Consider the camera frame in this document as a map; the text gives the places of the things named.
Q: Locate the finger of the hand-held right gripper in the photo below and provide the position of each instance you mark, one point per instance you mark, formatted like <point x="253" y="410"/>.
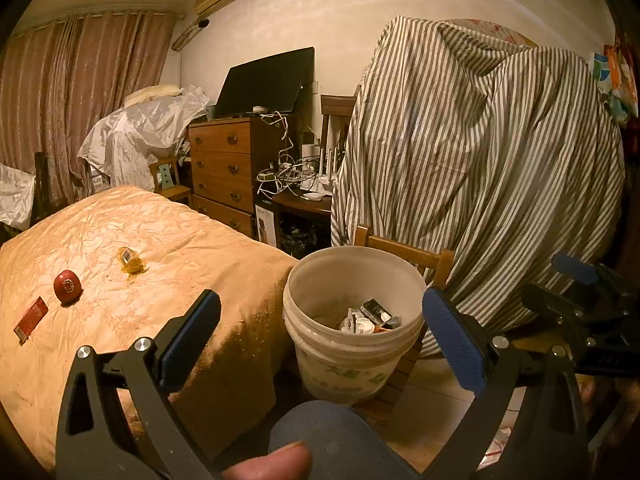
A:
<point x="560" y="307"/>
<point x="575" y="269"/>

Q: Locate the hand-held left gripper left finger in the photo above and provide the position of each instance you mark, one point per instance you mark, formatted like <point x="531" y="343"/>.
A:
<point x="190" y="340"/>

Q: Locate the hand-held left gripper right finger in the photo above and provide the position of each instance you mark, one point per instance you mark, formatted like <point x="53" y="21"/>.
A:
<point x="452" y="345"/>

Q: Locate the black packet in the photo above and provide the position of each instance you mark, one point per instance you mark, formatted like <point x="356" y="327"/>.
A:
<point x="376" y="311"/>

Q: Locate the white foil pouch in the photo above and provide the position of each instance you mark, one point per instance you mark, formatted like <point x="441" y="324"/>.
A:
<point x="356" y="324"/>

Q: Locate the white plastic bucket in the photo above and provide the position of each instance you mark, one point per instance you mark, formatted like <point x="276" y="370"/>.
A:
<point x="350" y="360"/>

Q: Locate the person's right hand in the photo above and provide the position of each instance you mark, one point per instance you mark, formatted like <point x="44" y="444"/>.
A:
<point x="620" y="400"/>

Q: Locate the person's left hand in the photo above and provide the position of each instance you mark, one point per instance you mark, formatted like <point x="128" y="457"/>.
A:
<point x="272" y="465"/>

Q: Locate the yellow snack packet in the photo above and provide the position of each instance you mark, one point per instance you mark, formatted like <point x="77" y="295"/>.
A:
<point x="131" y="260"/>

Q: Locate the light wooden chair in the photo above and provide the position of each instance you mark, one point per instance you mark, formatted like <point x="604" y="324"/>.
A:
<point x="400" y="250"/>

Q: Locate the red apple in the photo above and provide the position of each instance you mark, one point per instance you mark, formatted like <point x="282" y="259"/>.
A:
<point x="67" y="286"/>

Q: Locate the white cardboard box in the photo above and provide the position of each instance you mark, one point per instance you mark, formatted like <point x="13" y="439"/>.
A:
<point x="266" y="225"/>

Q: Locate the person's leg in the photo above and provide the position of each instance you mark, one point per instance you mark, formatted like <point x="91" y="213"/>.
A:
<point x="340" y="440"/>

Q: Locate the striped cloth cover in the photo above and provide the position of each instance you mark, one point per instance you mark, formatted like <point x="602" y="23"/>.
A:
<point x="475" y="160"/>

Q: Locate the small wooden chair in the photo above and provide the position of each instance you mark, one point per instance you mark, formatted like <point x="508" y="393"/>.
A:
<point x="175" y="192"/>

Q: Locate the red flat box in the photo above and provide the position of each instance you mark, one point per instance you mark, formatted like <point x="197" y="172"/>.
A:
<point x="31" y="317"/>

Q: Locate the wooden dresser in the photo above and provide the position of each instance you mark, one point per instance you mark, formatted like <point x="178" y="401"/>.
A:
<point x="225" y="170"/>

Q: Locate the dark side table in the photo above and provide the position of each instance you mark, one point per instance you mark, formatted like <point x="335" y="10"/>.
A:
<point x="305" y="205"/>

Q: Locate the colourful hanging bags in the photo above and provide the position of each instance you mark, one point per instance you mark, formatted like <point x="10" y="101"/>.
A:
<point x="617" y="80"/>

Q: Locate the white router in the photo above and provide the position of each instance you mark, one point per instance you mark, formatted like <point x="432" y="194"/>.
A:
<point x="330" y="175"/>

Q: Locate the clear plastic sheet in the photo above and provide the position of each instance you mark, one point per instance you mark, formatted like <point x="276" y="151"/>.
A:
<point x="15" y="195"/>
<point x="135" y="135"/>

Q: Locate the cream pillow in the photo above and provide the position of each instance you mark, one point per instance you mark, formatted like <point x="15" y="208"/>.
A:
<point x="152" y="95"/>

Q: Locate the brown highback chair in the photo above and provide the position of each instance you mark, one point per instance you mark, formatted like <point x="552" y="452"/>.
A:
<point x="337" y="110"/>

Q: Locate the brown curtain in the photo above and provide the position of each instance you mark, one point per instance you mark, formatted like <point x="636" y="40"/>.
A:
<point x="75" y="100"/>

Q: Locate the black television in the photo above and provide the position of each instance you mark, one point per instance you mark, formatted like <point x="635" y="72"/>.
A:
<point x="265" y="82"/>

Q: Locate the beige wall pipe cover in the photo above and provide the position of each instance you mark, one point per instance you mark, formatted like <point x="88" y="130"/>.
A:
<point x="185" y="37"/>

